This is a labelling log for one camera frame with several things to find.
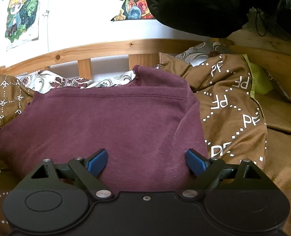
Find maroon long sleeve shirt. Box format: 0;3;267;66
0;65;208;191

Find white floral bed sheet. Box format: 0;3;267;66
17;41;229;94

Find brown PF patterned blanket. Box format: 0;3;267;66
0;54;291;235

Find lime green cloth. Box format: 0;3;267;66
243;54;274;98

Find anime girl poster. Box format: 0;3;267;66
5;0;39;45

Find black puffy jacket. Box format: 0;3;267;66
146;0;291;40

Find wooden bed frame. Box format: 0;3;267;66
0;30;291;94

